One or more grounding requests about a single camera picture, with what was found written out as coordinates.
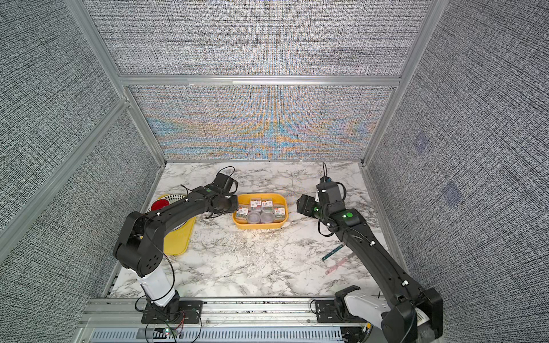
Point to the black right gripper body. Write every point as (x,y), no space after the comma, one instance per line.
(313,208)

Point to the white cup red inside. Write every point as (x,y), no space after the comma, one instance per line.
(160,204)

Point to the rectangular paper clip box three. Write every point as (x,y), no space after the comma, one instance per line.
(267,205)

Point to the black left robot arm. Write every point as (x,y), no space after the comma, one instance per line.
(140,244)

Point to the yellow flat tray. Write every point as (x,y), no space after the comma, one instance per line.
(177,241)

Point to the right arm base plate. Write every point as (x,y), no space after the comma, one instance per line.
(326,313)

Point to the green handled fork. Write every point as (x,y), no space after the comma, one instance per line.
(332,252)

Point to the clear round paper clip jar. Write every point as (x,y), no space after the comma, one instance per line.
(254,217)

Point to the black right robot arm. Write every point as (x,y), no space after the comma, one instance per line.
(409,310)

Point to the pink handled fork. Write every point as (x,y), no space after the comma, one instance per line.
(337,265)

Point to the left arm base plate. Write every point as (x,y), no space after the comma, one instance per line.
(175,312)

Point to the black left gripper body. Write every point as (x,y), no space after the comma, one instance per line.
(229,204)

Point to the rectangular paper clip box two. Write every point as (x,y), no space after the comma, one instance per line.
(256,204)

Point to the rectangular paper clip box four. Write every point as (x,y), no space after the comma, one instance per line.
(279,214)

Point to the white patterned plate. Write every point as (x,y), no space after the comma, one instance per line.
(172,198)

